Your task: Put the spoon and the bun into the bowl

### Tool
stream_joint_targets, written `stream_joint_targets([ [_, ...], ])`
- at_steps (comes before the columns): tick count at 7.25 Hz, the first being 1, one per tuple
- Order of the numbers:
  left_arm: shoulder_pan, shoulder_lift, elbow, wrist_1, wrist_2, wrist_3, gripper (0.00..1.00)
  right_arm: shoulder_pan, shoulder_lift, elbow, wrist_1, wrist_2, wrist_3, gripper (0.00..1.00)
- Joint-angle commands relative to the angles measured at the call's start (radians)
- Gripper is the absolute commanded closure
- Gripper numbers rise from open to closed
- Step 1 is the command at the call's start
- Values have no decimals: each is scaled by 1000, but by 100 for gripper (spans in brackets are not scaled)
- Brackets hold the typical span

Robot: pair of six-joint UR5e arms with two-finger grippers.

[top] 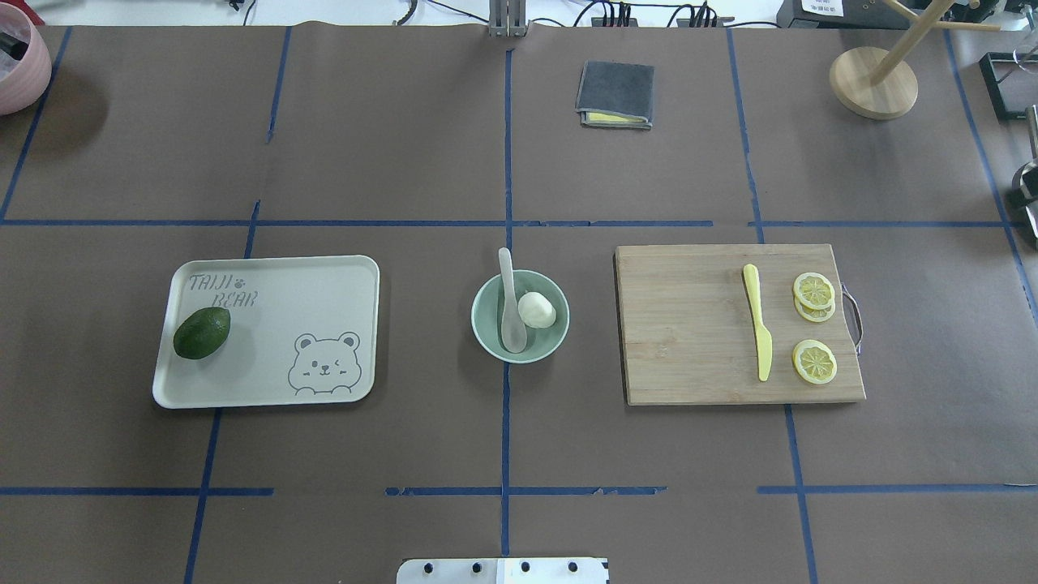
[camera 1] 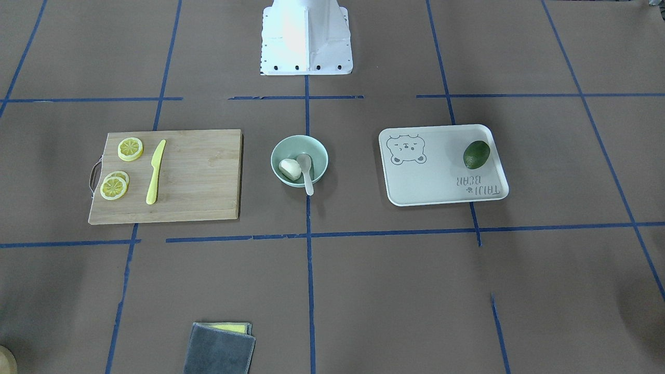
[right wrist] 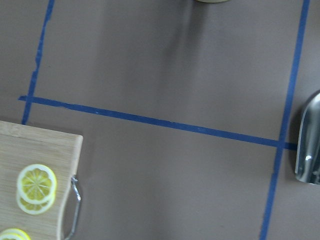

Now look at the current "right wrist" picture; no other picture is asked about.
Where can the wooden cup tree stand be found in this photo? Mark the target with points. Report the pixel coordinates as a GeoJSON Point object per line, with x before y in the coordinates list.
{"type": "Point", "coordinates": [212, 1]}

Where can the top stacked lemon slice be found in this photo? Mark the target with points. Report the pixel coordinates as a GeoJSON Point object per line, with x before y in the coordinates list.
{"type": "Point", "coordinates": [36, 184]}

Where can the stacked lemon slice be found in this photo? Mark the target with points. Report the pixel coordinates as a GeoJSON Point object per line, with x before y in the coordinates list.
{"type": "Point", "coordinates": [36, 184]}
{"type": "Point", "coordinates": [34, 209]}

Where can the wooden cutting board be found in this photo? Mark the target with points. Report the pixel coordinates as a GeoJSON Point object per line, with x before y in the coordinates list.
{"type": "Point", "coordinates": [21, 146]}

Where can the metal scoop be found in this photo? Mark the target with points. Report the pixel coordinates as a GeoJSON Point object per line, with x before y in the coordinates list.
{"type": "Point", "coordinates": [307, 165]}

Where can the lower stacked lemon slice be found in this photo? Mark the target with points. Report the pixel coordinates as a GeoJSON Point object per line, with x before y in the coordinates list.
{"type": "Point", "coordinates": [34, 209]}

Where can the single lemon slice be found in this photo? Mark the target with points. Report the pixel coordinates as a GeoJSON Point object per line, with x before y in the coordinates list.
{"type": "Point", "coordinates": [14, 234]}

